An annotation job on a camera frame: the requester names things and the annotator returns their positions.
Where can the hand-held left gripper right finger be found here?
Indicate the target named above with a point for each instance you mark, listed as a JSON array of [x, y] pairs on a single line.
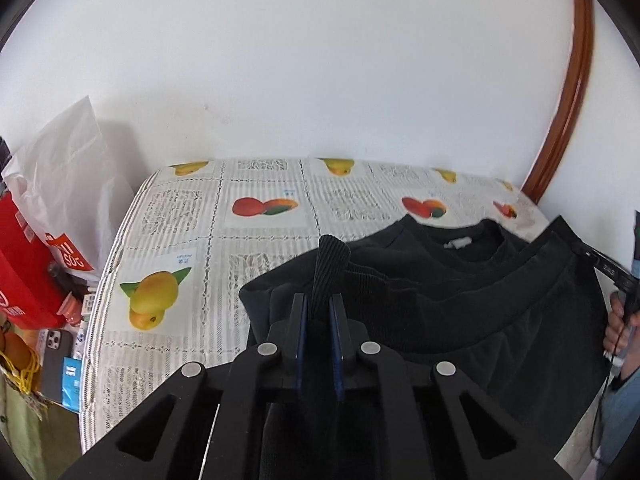
[[337, 345]]

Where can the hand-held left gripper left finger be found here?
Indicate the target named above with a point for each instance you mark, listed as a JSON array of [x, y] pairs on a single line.
[[300, 340]]

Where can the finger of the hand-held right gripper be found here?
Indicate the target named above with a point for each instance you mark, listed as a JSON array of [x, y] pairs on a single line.
[[586, 252]]

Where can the black sweatshirt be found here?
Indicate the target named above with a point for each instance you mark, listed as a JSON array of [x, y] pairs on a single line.
[[450, 300]]

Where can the person's right forearm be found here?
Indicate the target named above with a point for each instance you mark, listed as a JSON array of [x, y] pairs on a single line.
[[622, 420]]

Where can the person's right hand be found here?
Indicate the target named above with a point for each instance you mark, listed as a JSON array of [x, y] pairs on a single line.
[[616, 332]]

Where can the fruit print tablecloth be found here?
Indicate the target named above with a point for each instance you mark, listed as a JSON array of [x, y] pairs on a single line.
[[260, 240]]

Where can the blue small box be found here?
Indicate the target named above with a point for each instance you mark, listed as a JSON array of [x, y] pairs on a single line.
[[72, 385]]

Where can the pink small packet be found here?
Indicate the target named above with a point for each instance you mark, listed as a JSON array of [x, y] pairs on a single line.
[[70, 306]]

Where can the dark smartphone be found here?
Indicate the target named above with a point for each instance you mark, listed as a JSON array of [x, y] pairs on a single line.
[[55, 365]]

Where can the red paper bag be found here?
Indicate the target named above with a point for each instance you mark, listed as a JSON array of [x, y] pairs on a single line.
[[25, 270]]

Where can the green bed sheet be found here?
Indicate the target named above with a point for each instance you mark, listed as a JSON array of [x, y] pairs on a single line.
[[30, 435]]

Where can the white plastic bag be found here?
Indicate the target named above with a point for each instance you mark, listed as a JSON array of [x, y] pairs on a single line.
[[65, 175]]

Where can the brown wooden door frame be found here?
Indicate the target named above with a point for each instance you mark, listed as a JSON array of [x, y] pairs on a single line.
[[575, 85]]

